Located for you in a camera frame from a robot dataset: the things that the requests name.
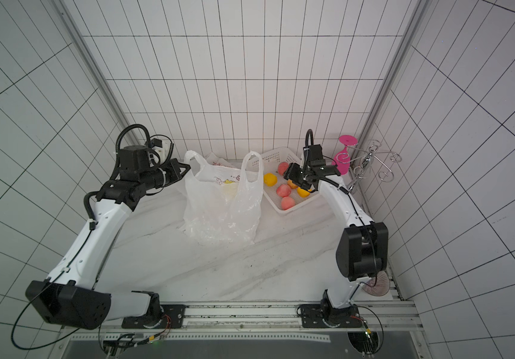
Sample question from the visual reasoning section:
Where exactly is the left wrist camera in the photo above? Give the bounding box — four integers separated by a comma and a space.
151, 138, 174, 163

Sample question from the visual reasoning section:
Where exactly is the pink plastic wine glass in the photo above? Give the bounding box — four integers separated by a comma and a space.
333, 135, 358, 176

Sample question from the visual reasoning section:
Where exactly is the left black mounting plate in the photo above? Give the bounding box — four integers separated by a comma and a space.
121, 305, 187, 331

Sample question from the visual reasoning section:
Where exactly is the silver metal glass rack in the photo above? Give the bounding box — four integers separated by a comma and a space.
346, 140, 403, 194

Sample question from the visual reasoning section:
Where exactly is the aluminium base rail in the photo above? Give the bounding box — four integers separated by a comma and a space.
66, 301, 425, 349

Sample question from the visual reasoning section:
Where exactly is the black mounting plate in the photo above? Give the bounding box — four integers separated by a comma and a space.
296, 304, 362, 329
121, 305, 187, 331

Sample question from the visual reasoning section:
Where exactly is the white bag with red print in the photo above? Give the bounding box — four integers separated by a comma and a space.
205, 153, 241, 168

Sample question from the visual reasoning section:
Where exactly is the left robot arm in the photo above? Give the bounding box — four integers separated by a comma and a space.
25, 124, 190, 330

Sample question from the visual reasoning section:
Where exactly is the orange pink peach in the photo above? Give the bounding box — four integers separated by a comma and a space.
287, 180, 298, 189

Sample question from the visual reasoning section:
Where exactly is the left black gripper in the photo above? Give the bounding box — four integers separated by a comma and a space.
141, 159, 193, 190

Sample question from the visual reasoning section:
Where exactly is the translucent white plastic bag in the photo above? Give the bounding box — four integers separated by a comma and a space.
184, 150, 264, 243

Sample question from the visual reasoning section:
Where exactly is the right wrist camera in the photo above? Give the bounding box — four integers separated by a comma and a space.
303, 144, 326, 168

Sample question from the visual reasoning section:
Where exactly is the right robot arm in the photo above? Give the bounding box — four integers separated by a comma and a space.
284, 130, 389, 314

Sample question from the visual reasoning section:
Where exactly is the yellow peach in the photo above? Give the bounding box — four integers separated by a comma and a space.
296, 188, 311, 198
263, 173, 278, 187

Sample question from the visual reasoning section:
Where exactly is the white perforated plastic basket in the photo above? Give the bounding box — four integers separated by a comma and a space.
261, 147, 320, 215

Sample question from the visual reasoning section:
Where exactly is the pink peach top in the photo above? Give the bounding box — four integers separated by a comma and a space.
277, 162, 289, 176

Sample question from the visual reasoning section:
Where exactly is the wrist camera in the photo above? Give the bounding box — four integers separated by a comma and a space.
151, 138, 174, 163
303, 144, 326, 168

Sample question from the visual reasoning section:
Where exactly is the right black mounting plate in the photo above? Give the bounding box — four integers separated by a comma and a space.
296, 304, 362, 329

